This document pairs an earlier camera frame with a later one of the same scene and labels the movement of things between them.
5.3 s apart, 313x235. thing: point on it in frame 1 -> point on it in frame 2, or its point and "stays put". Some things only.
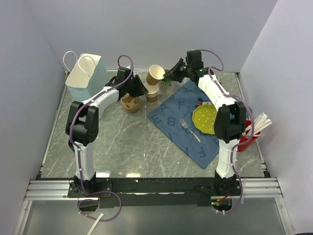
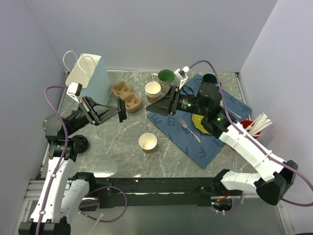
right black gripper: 172,71 -> 163,105
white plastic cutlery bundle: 259,123 stays put
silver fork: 185,125 stays put
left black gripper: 141,88 -> 95,113
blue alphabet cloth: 174,118 stays put
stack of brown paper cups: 152,95 stays put
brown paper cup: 156,73 -> 147,142
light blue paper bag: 88,77 stays put
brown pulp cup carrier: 131,104 stays put
